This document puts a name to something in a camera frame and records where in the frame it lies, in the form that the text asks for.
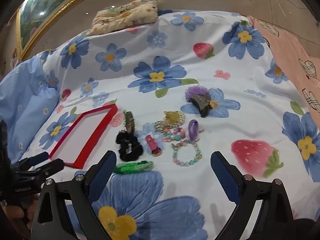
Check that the person's left hand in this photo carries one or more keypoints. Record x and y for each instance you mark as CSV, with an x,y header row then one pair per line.
x,y
17,210

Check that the gold wristwatch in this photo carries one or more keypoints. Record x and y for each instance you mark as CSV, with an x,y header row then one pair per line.
x,y
128,118

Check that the gold framed painting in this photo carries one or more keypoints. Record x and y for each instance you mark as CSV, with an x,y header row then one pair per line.
x,y
37,10

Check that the light blue pillow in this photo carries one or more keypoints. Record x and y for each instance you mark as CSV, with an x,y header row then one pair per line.
x,y
22,100

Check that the pink hair clip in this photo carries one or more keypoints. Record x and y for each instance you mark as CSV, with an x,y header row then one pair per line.
x,y
151,142

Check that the pink heart print blanket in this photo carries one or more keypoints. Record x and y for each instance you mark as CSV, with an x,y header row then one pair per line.
x,y
287,45

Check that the purple flower claw clip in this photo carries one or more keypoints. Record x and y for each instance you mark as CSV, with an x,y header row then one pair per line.
x,y
200,100

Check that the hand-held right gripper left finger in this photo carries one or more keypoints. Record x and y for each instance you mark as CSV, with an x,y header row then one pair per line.
x,y
105,170

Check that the floral strawberry bedsheet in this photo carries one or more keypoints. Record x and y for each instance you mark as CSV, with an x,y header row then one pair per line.
x,y
220,62

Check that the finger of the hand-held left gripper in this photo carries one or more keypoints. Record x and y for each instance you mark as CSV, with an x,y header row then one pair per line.
x,y
53,166
40,157

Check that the cream patterned cushion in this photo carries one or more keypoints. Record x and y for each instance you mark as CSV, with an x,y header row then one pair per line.
x,y
125,15

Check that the yellow claw clip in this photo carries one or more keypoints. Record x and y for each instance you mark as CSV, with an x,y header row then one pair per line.
x,y
172,117

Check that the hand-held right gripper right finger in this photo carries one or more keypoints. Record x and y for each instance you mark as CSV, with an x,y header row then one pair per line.
x,y
222,170

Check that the black scrunchie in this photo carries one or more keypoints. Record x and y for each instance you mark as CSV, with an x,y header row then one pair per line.
x,y
135,152

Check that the red rimmed tray box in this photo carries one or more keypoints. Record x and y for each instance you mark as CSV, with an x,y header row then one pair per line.
x,y
82,135

